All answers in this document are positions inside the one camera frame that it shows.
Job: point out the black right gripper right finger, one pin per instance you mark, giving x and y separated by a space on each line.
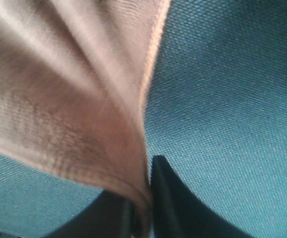
178 213

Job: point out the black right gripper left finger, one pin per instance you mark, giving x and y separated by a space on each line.
109 216

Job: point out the brown towel with white tag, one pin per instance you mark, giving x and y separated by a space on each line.
74 75

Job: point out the black table mat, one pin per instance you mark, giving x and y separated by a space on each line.
216 109

